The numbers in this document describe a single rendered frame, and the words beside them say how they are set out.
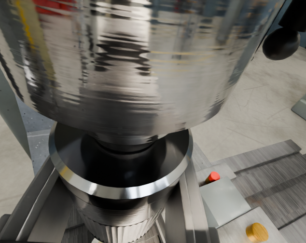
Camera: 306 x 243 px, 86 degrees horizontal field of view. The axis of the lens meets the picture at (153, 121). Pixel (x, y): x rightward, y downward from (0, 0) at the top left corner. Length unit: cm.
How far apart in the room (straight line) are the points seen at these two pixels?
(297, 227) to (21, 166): 164
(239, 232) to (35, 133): 46
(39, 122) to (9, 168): 125
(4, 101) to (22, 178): 114
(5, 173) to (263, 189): 162
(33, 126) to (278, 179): 65
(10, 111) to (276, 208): 69
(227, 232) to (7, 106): 53
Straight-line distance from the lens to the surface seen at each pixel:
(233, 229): 31
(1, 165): 176
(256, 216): 34
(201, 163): 39
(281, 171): 61
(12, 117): 57
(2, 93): 52
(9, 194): 160
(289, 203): 56
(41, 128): 49
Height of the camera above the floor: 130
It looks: 44 degrees down
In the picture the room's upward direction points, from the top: 12 degrees clockwise
